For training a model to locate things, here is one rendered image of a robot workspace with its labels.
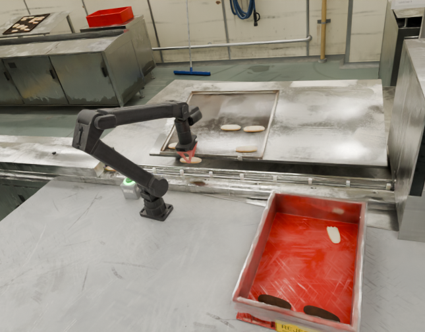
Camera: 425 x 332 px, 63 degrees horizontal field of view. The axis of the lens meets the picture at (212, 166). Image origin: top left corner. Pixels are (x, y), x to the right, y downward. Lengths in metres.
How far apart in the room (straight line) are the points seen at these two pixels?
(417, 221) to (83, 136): 1.06
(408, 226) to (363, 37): 3.66
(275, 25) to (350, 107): 3.40
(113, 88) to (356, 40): 2.92
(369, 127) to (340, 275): 0.73
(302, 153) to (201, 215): 0.50
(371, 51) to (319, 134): 3.24
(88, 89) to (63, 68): 0.35
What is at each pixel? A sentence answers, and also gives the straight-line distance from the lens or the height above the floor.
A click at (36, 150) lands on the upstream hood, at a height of 0.92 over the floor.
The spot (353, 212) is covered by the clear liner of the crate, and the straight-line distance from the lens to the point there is 1.28.
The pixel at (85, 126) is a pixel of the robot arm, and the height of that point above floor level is 1.31.
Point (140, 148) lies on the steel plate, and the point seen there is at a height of 0.82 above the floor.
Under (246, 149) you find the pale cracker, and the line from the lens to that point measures 1.56.
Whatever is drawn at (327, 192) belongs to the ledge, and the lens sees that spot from 1.38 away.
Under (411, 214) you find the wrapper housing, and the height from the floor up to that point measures 0.94.
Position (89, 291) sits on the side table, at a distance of 1.30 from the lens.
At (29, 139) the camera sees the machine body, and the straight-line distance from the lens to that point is 2.48.
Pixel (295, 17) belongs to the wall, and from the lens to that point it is 5.00.
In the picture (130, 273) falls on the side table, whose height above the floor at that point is 0.82.
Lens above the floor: 1.76
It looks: 35 degrees down
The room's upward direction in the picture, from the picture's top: 11 degrees counter-clockwise
